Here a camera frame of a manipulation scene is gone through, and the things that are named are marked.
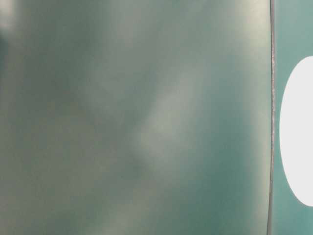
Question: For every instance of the white round bowl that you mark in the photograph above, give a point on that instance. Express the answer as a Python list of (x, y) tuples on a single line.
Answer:
[(296, 131)]

